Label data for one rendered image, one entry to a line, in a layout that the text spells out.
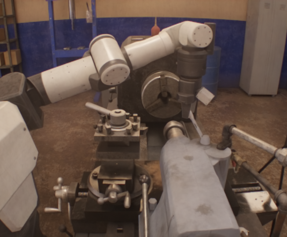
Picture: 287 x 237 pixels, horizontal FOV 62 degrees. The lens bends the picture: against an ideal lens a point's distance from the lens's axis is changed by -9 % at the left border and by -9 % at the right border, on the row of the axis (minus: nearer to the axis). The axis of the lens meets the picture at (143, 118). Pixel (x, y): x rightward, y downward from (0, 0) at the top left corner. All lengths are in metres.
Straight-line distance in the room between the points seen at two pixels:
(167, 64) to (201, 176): 1.00
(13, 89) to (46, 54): 4.54
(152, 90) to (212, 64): 3.05
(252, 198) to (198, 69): 0.61
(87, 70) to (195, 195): 0.42
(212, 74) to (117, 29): 1.88
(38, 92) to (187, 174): 0.45
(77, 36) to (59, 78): 4.31
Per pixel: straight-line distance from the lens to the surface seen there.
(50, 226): 2.24
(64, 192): 1.11
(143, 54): 0.72
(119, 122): 0.99
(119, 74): 0.67
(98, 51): 0.70
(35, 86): 0.71
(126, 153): 0.99
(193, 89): 0.78
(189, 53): 0.76
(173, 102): 1.42
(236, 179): 1.22
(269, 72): 5.07
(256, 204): 1.12
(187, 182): 0.69
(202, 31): 0.73
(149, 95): 1.43
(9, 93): 0.69
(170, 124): 1.05
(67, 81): 0.70
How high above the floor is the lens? 1.59
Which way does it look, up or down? 25 degrees down
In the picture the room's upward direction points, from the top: straight up
